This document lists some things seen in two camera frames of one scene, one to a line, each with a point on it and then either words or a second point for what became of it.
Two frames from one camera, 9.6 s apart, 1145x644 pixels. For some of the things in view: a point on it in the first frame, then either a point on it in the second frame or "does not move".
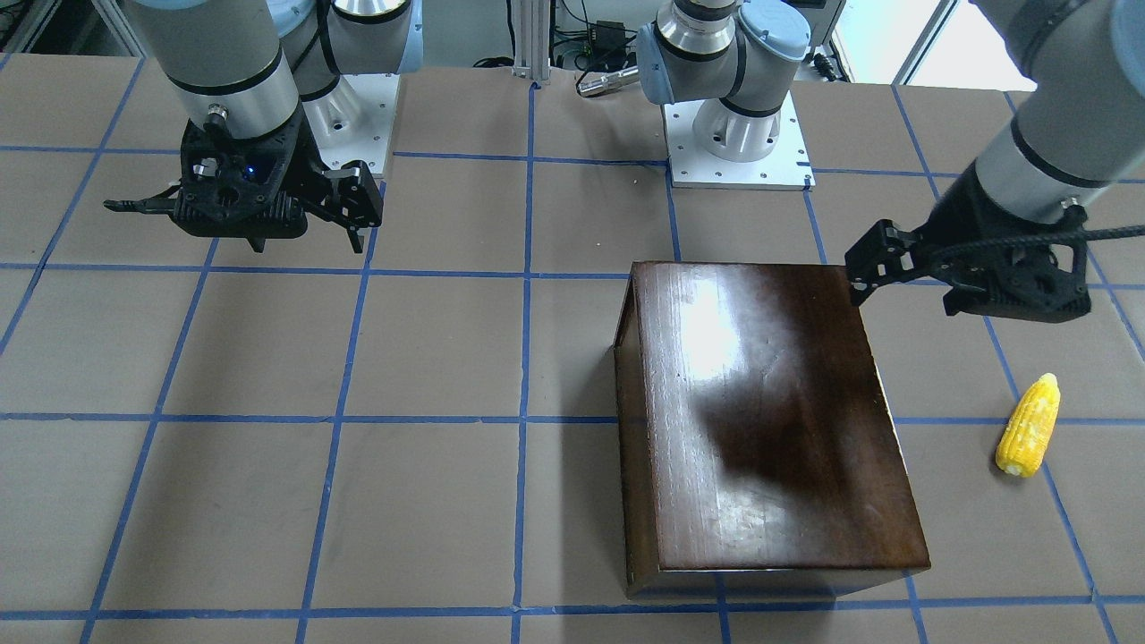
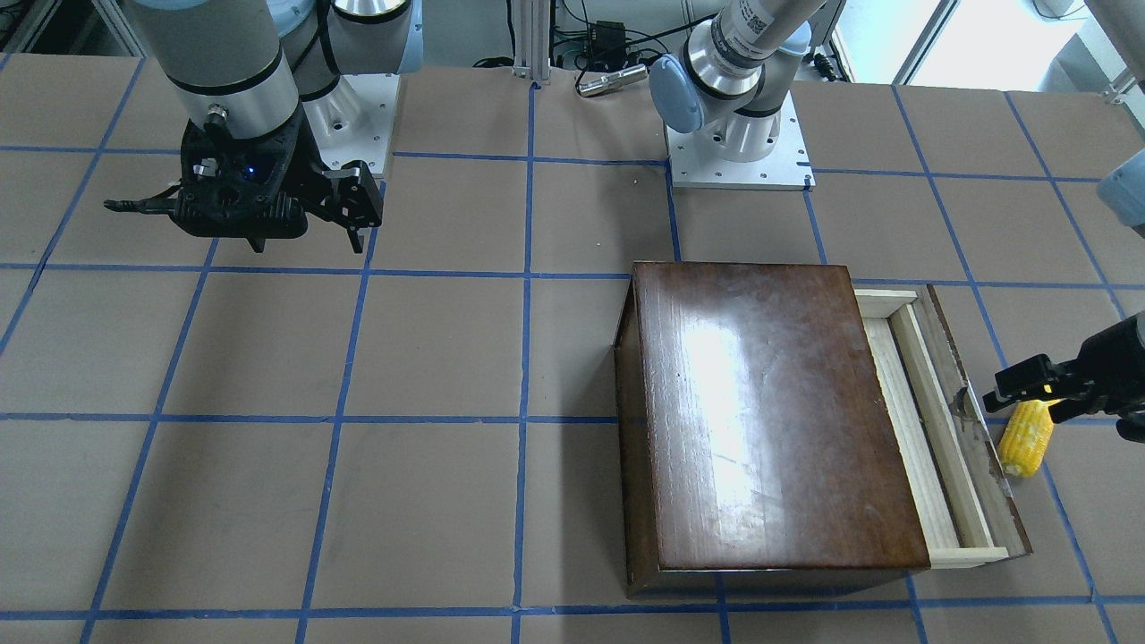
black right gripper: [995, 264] to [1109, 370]
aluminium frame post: [531, 37] does not move
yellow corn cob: [1022, 444] does not move
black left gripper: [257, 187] does not move
